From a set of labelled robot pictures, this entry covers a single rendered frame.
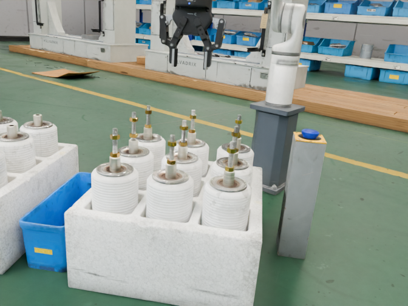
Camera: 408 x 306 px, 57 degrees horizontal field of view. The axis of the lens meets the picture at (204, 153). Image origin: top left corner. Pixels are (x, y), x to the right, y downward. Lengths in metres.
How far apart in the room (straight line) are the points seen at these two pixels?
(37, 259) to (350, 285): 0.72
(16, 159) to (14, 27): 6.73
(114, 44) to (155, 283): 3.60
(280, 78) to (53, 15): 4.36
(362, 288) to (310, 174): 0.29
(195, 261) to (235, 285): 0.09
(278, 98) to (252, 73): 1.78
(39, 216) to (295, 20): 0.92
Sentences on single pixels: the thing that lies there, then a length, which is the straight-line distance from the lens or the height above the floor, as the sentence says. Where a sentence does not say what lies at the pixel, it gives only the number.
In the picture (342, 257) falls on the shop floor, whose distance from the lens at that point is 1.08.
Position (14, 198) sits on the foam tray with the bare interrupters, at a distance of 0.94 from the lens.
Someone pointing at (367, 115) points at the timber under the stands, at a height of 0.06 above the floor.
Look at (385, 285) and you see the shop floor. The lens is 1.03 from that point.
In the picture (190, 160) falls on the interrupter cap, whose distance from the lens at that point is 0.85.
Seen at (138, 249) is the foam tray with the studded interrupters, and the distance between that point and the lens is 0.77.
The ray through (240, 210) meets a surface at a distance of 0.74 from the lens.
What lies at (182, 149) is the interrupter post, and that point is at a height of 0.28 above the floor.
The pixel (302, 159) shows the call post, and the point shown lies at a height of 0.27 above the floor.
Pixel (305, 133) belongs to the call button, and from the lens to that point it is 0.91.
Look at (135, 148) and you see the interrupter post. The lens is 0.89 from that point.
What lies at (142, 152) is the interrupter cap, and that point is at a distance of 0.90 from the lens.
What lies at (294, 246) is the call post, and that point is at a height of 0.03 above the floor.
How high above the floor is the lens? 0.55
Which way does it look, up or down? 19 degrees down
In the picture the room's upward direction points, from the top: 4 degrees clockwise
